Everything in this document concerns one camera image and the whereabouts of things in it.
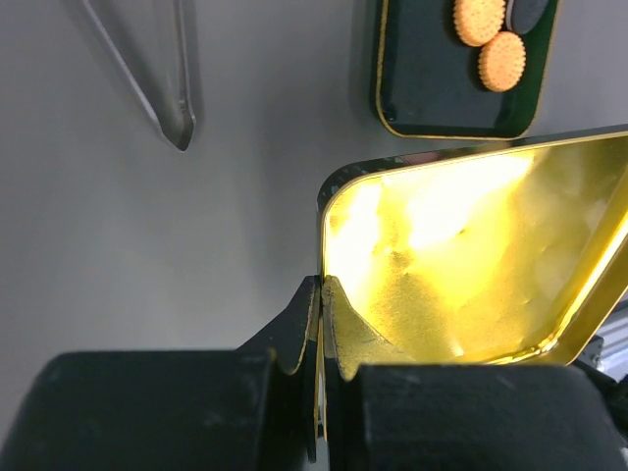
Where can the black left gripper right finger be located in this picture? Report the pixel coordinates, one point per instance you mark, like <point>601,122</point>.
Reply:
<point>347,342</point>

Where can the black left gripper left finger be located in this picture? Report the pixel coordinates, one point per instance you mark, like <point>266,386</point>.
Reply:
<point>291,418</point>

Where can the gold tin lid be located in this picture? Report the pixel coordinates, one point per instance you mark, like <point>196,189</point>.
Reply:
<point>491,266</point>

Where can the steel serving tongs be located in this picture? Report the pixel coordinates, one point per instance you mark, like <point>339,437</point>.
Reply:
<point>146,42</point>

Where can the black gold-rimmed cookie tray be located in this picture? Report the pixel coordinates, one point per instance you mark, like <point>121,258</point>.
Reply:
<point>426,81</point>

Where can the yellow dotted round biscuit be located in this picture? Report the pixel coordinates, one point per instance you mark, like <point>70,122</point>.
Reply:
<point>477,21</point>
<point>502,62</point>

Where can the black sandwich cookie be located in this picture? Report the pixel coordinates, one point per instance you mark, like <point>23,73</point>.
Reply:
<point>521,16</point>

